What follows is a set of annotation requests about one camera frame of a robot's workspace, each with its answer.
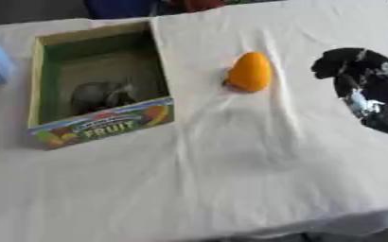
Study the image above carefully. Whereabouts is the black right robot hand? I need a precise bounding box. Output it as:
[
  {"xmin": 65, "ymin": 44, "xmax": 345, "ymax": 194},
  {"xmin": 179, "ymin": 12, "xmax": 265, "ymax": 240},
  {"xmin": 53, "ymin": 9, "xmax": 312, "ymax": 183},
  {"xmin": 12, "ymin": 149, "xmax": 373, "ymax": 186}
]
[{"xmin": 309, "ymin": 47, "xmax": 388, "ymax": 138}]

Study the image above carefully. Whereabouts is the orange toy mango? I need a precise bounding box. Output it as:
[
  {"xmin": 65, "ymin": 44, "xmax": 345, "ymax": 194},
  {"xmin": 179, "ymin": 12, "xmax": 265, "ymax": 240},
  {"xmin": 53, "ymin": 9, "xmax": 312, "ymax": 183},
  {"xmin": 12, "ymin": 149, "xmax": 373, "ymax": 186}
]
[{"xmin": 221, "ymin": 51, "xmax": 273, "ymax": 94}]

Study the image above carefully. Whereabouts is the grey soft toy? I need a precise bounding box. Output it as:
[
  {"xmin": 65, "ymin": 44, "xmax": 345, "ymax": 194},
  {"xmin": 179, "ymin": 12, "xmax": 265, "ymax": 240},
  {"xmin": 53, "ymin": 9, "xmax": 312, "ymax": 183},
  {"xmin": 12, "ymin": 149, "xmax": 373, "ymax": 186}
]
[{"xmin": 68, "ymin": 78, "xmax": 140, "ymax": 116}]

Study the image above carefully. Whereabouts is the cardboard box with green inside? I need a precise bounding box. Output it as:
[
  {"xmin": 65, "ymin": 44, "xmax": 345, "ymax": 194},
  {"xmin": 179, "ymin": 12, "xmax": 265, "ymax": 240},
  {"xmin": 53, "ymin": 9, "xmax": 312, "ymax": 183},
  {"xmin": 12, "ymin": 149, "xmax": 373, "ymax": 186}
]
[{"xmin": 26, "ymin": 21, "xmax": 176, "ymax": 150}]

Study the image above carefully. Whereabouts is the blue chair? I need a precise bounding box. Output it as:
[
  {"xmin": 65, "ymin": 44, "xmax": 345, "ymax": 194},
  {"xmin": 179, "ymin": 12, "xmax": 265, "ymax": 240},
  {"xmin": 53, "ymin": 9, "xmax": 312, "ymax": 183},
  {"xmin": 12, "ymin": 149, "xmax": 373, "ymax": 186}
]
[{"xmin": 82, "ymin": 0, "xmax": 161, "ymax": 20}]

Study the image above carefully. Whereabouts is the red object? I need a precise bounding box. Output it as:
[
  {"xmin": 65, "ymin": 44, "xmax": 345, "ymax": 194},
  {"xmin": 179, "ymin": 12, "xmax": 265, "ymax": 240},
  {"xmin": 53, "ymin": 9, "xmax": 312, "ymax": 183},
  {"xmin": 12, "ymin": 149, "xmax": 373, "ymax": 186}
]
[{"xmin": 181, "ymin": 0, "xmax": 227, "ymax": 13}]

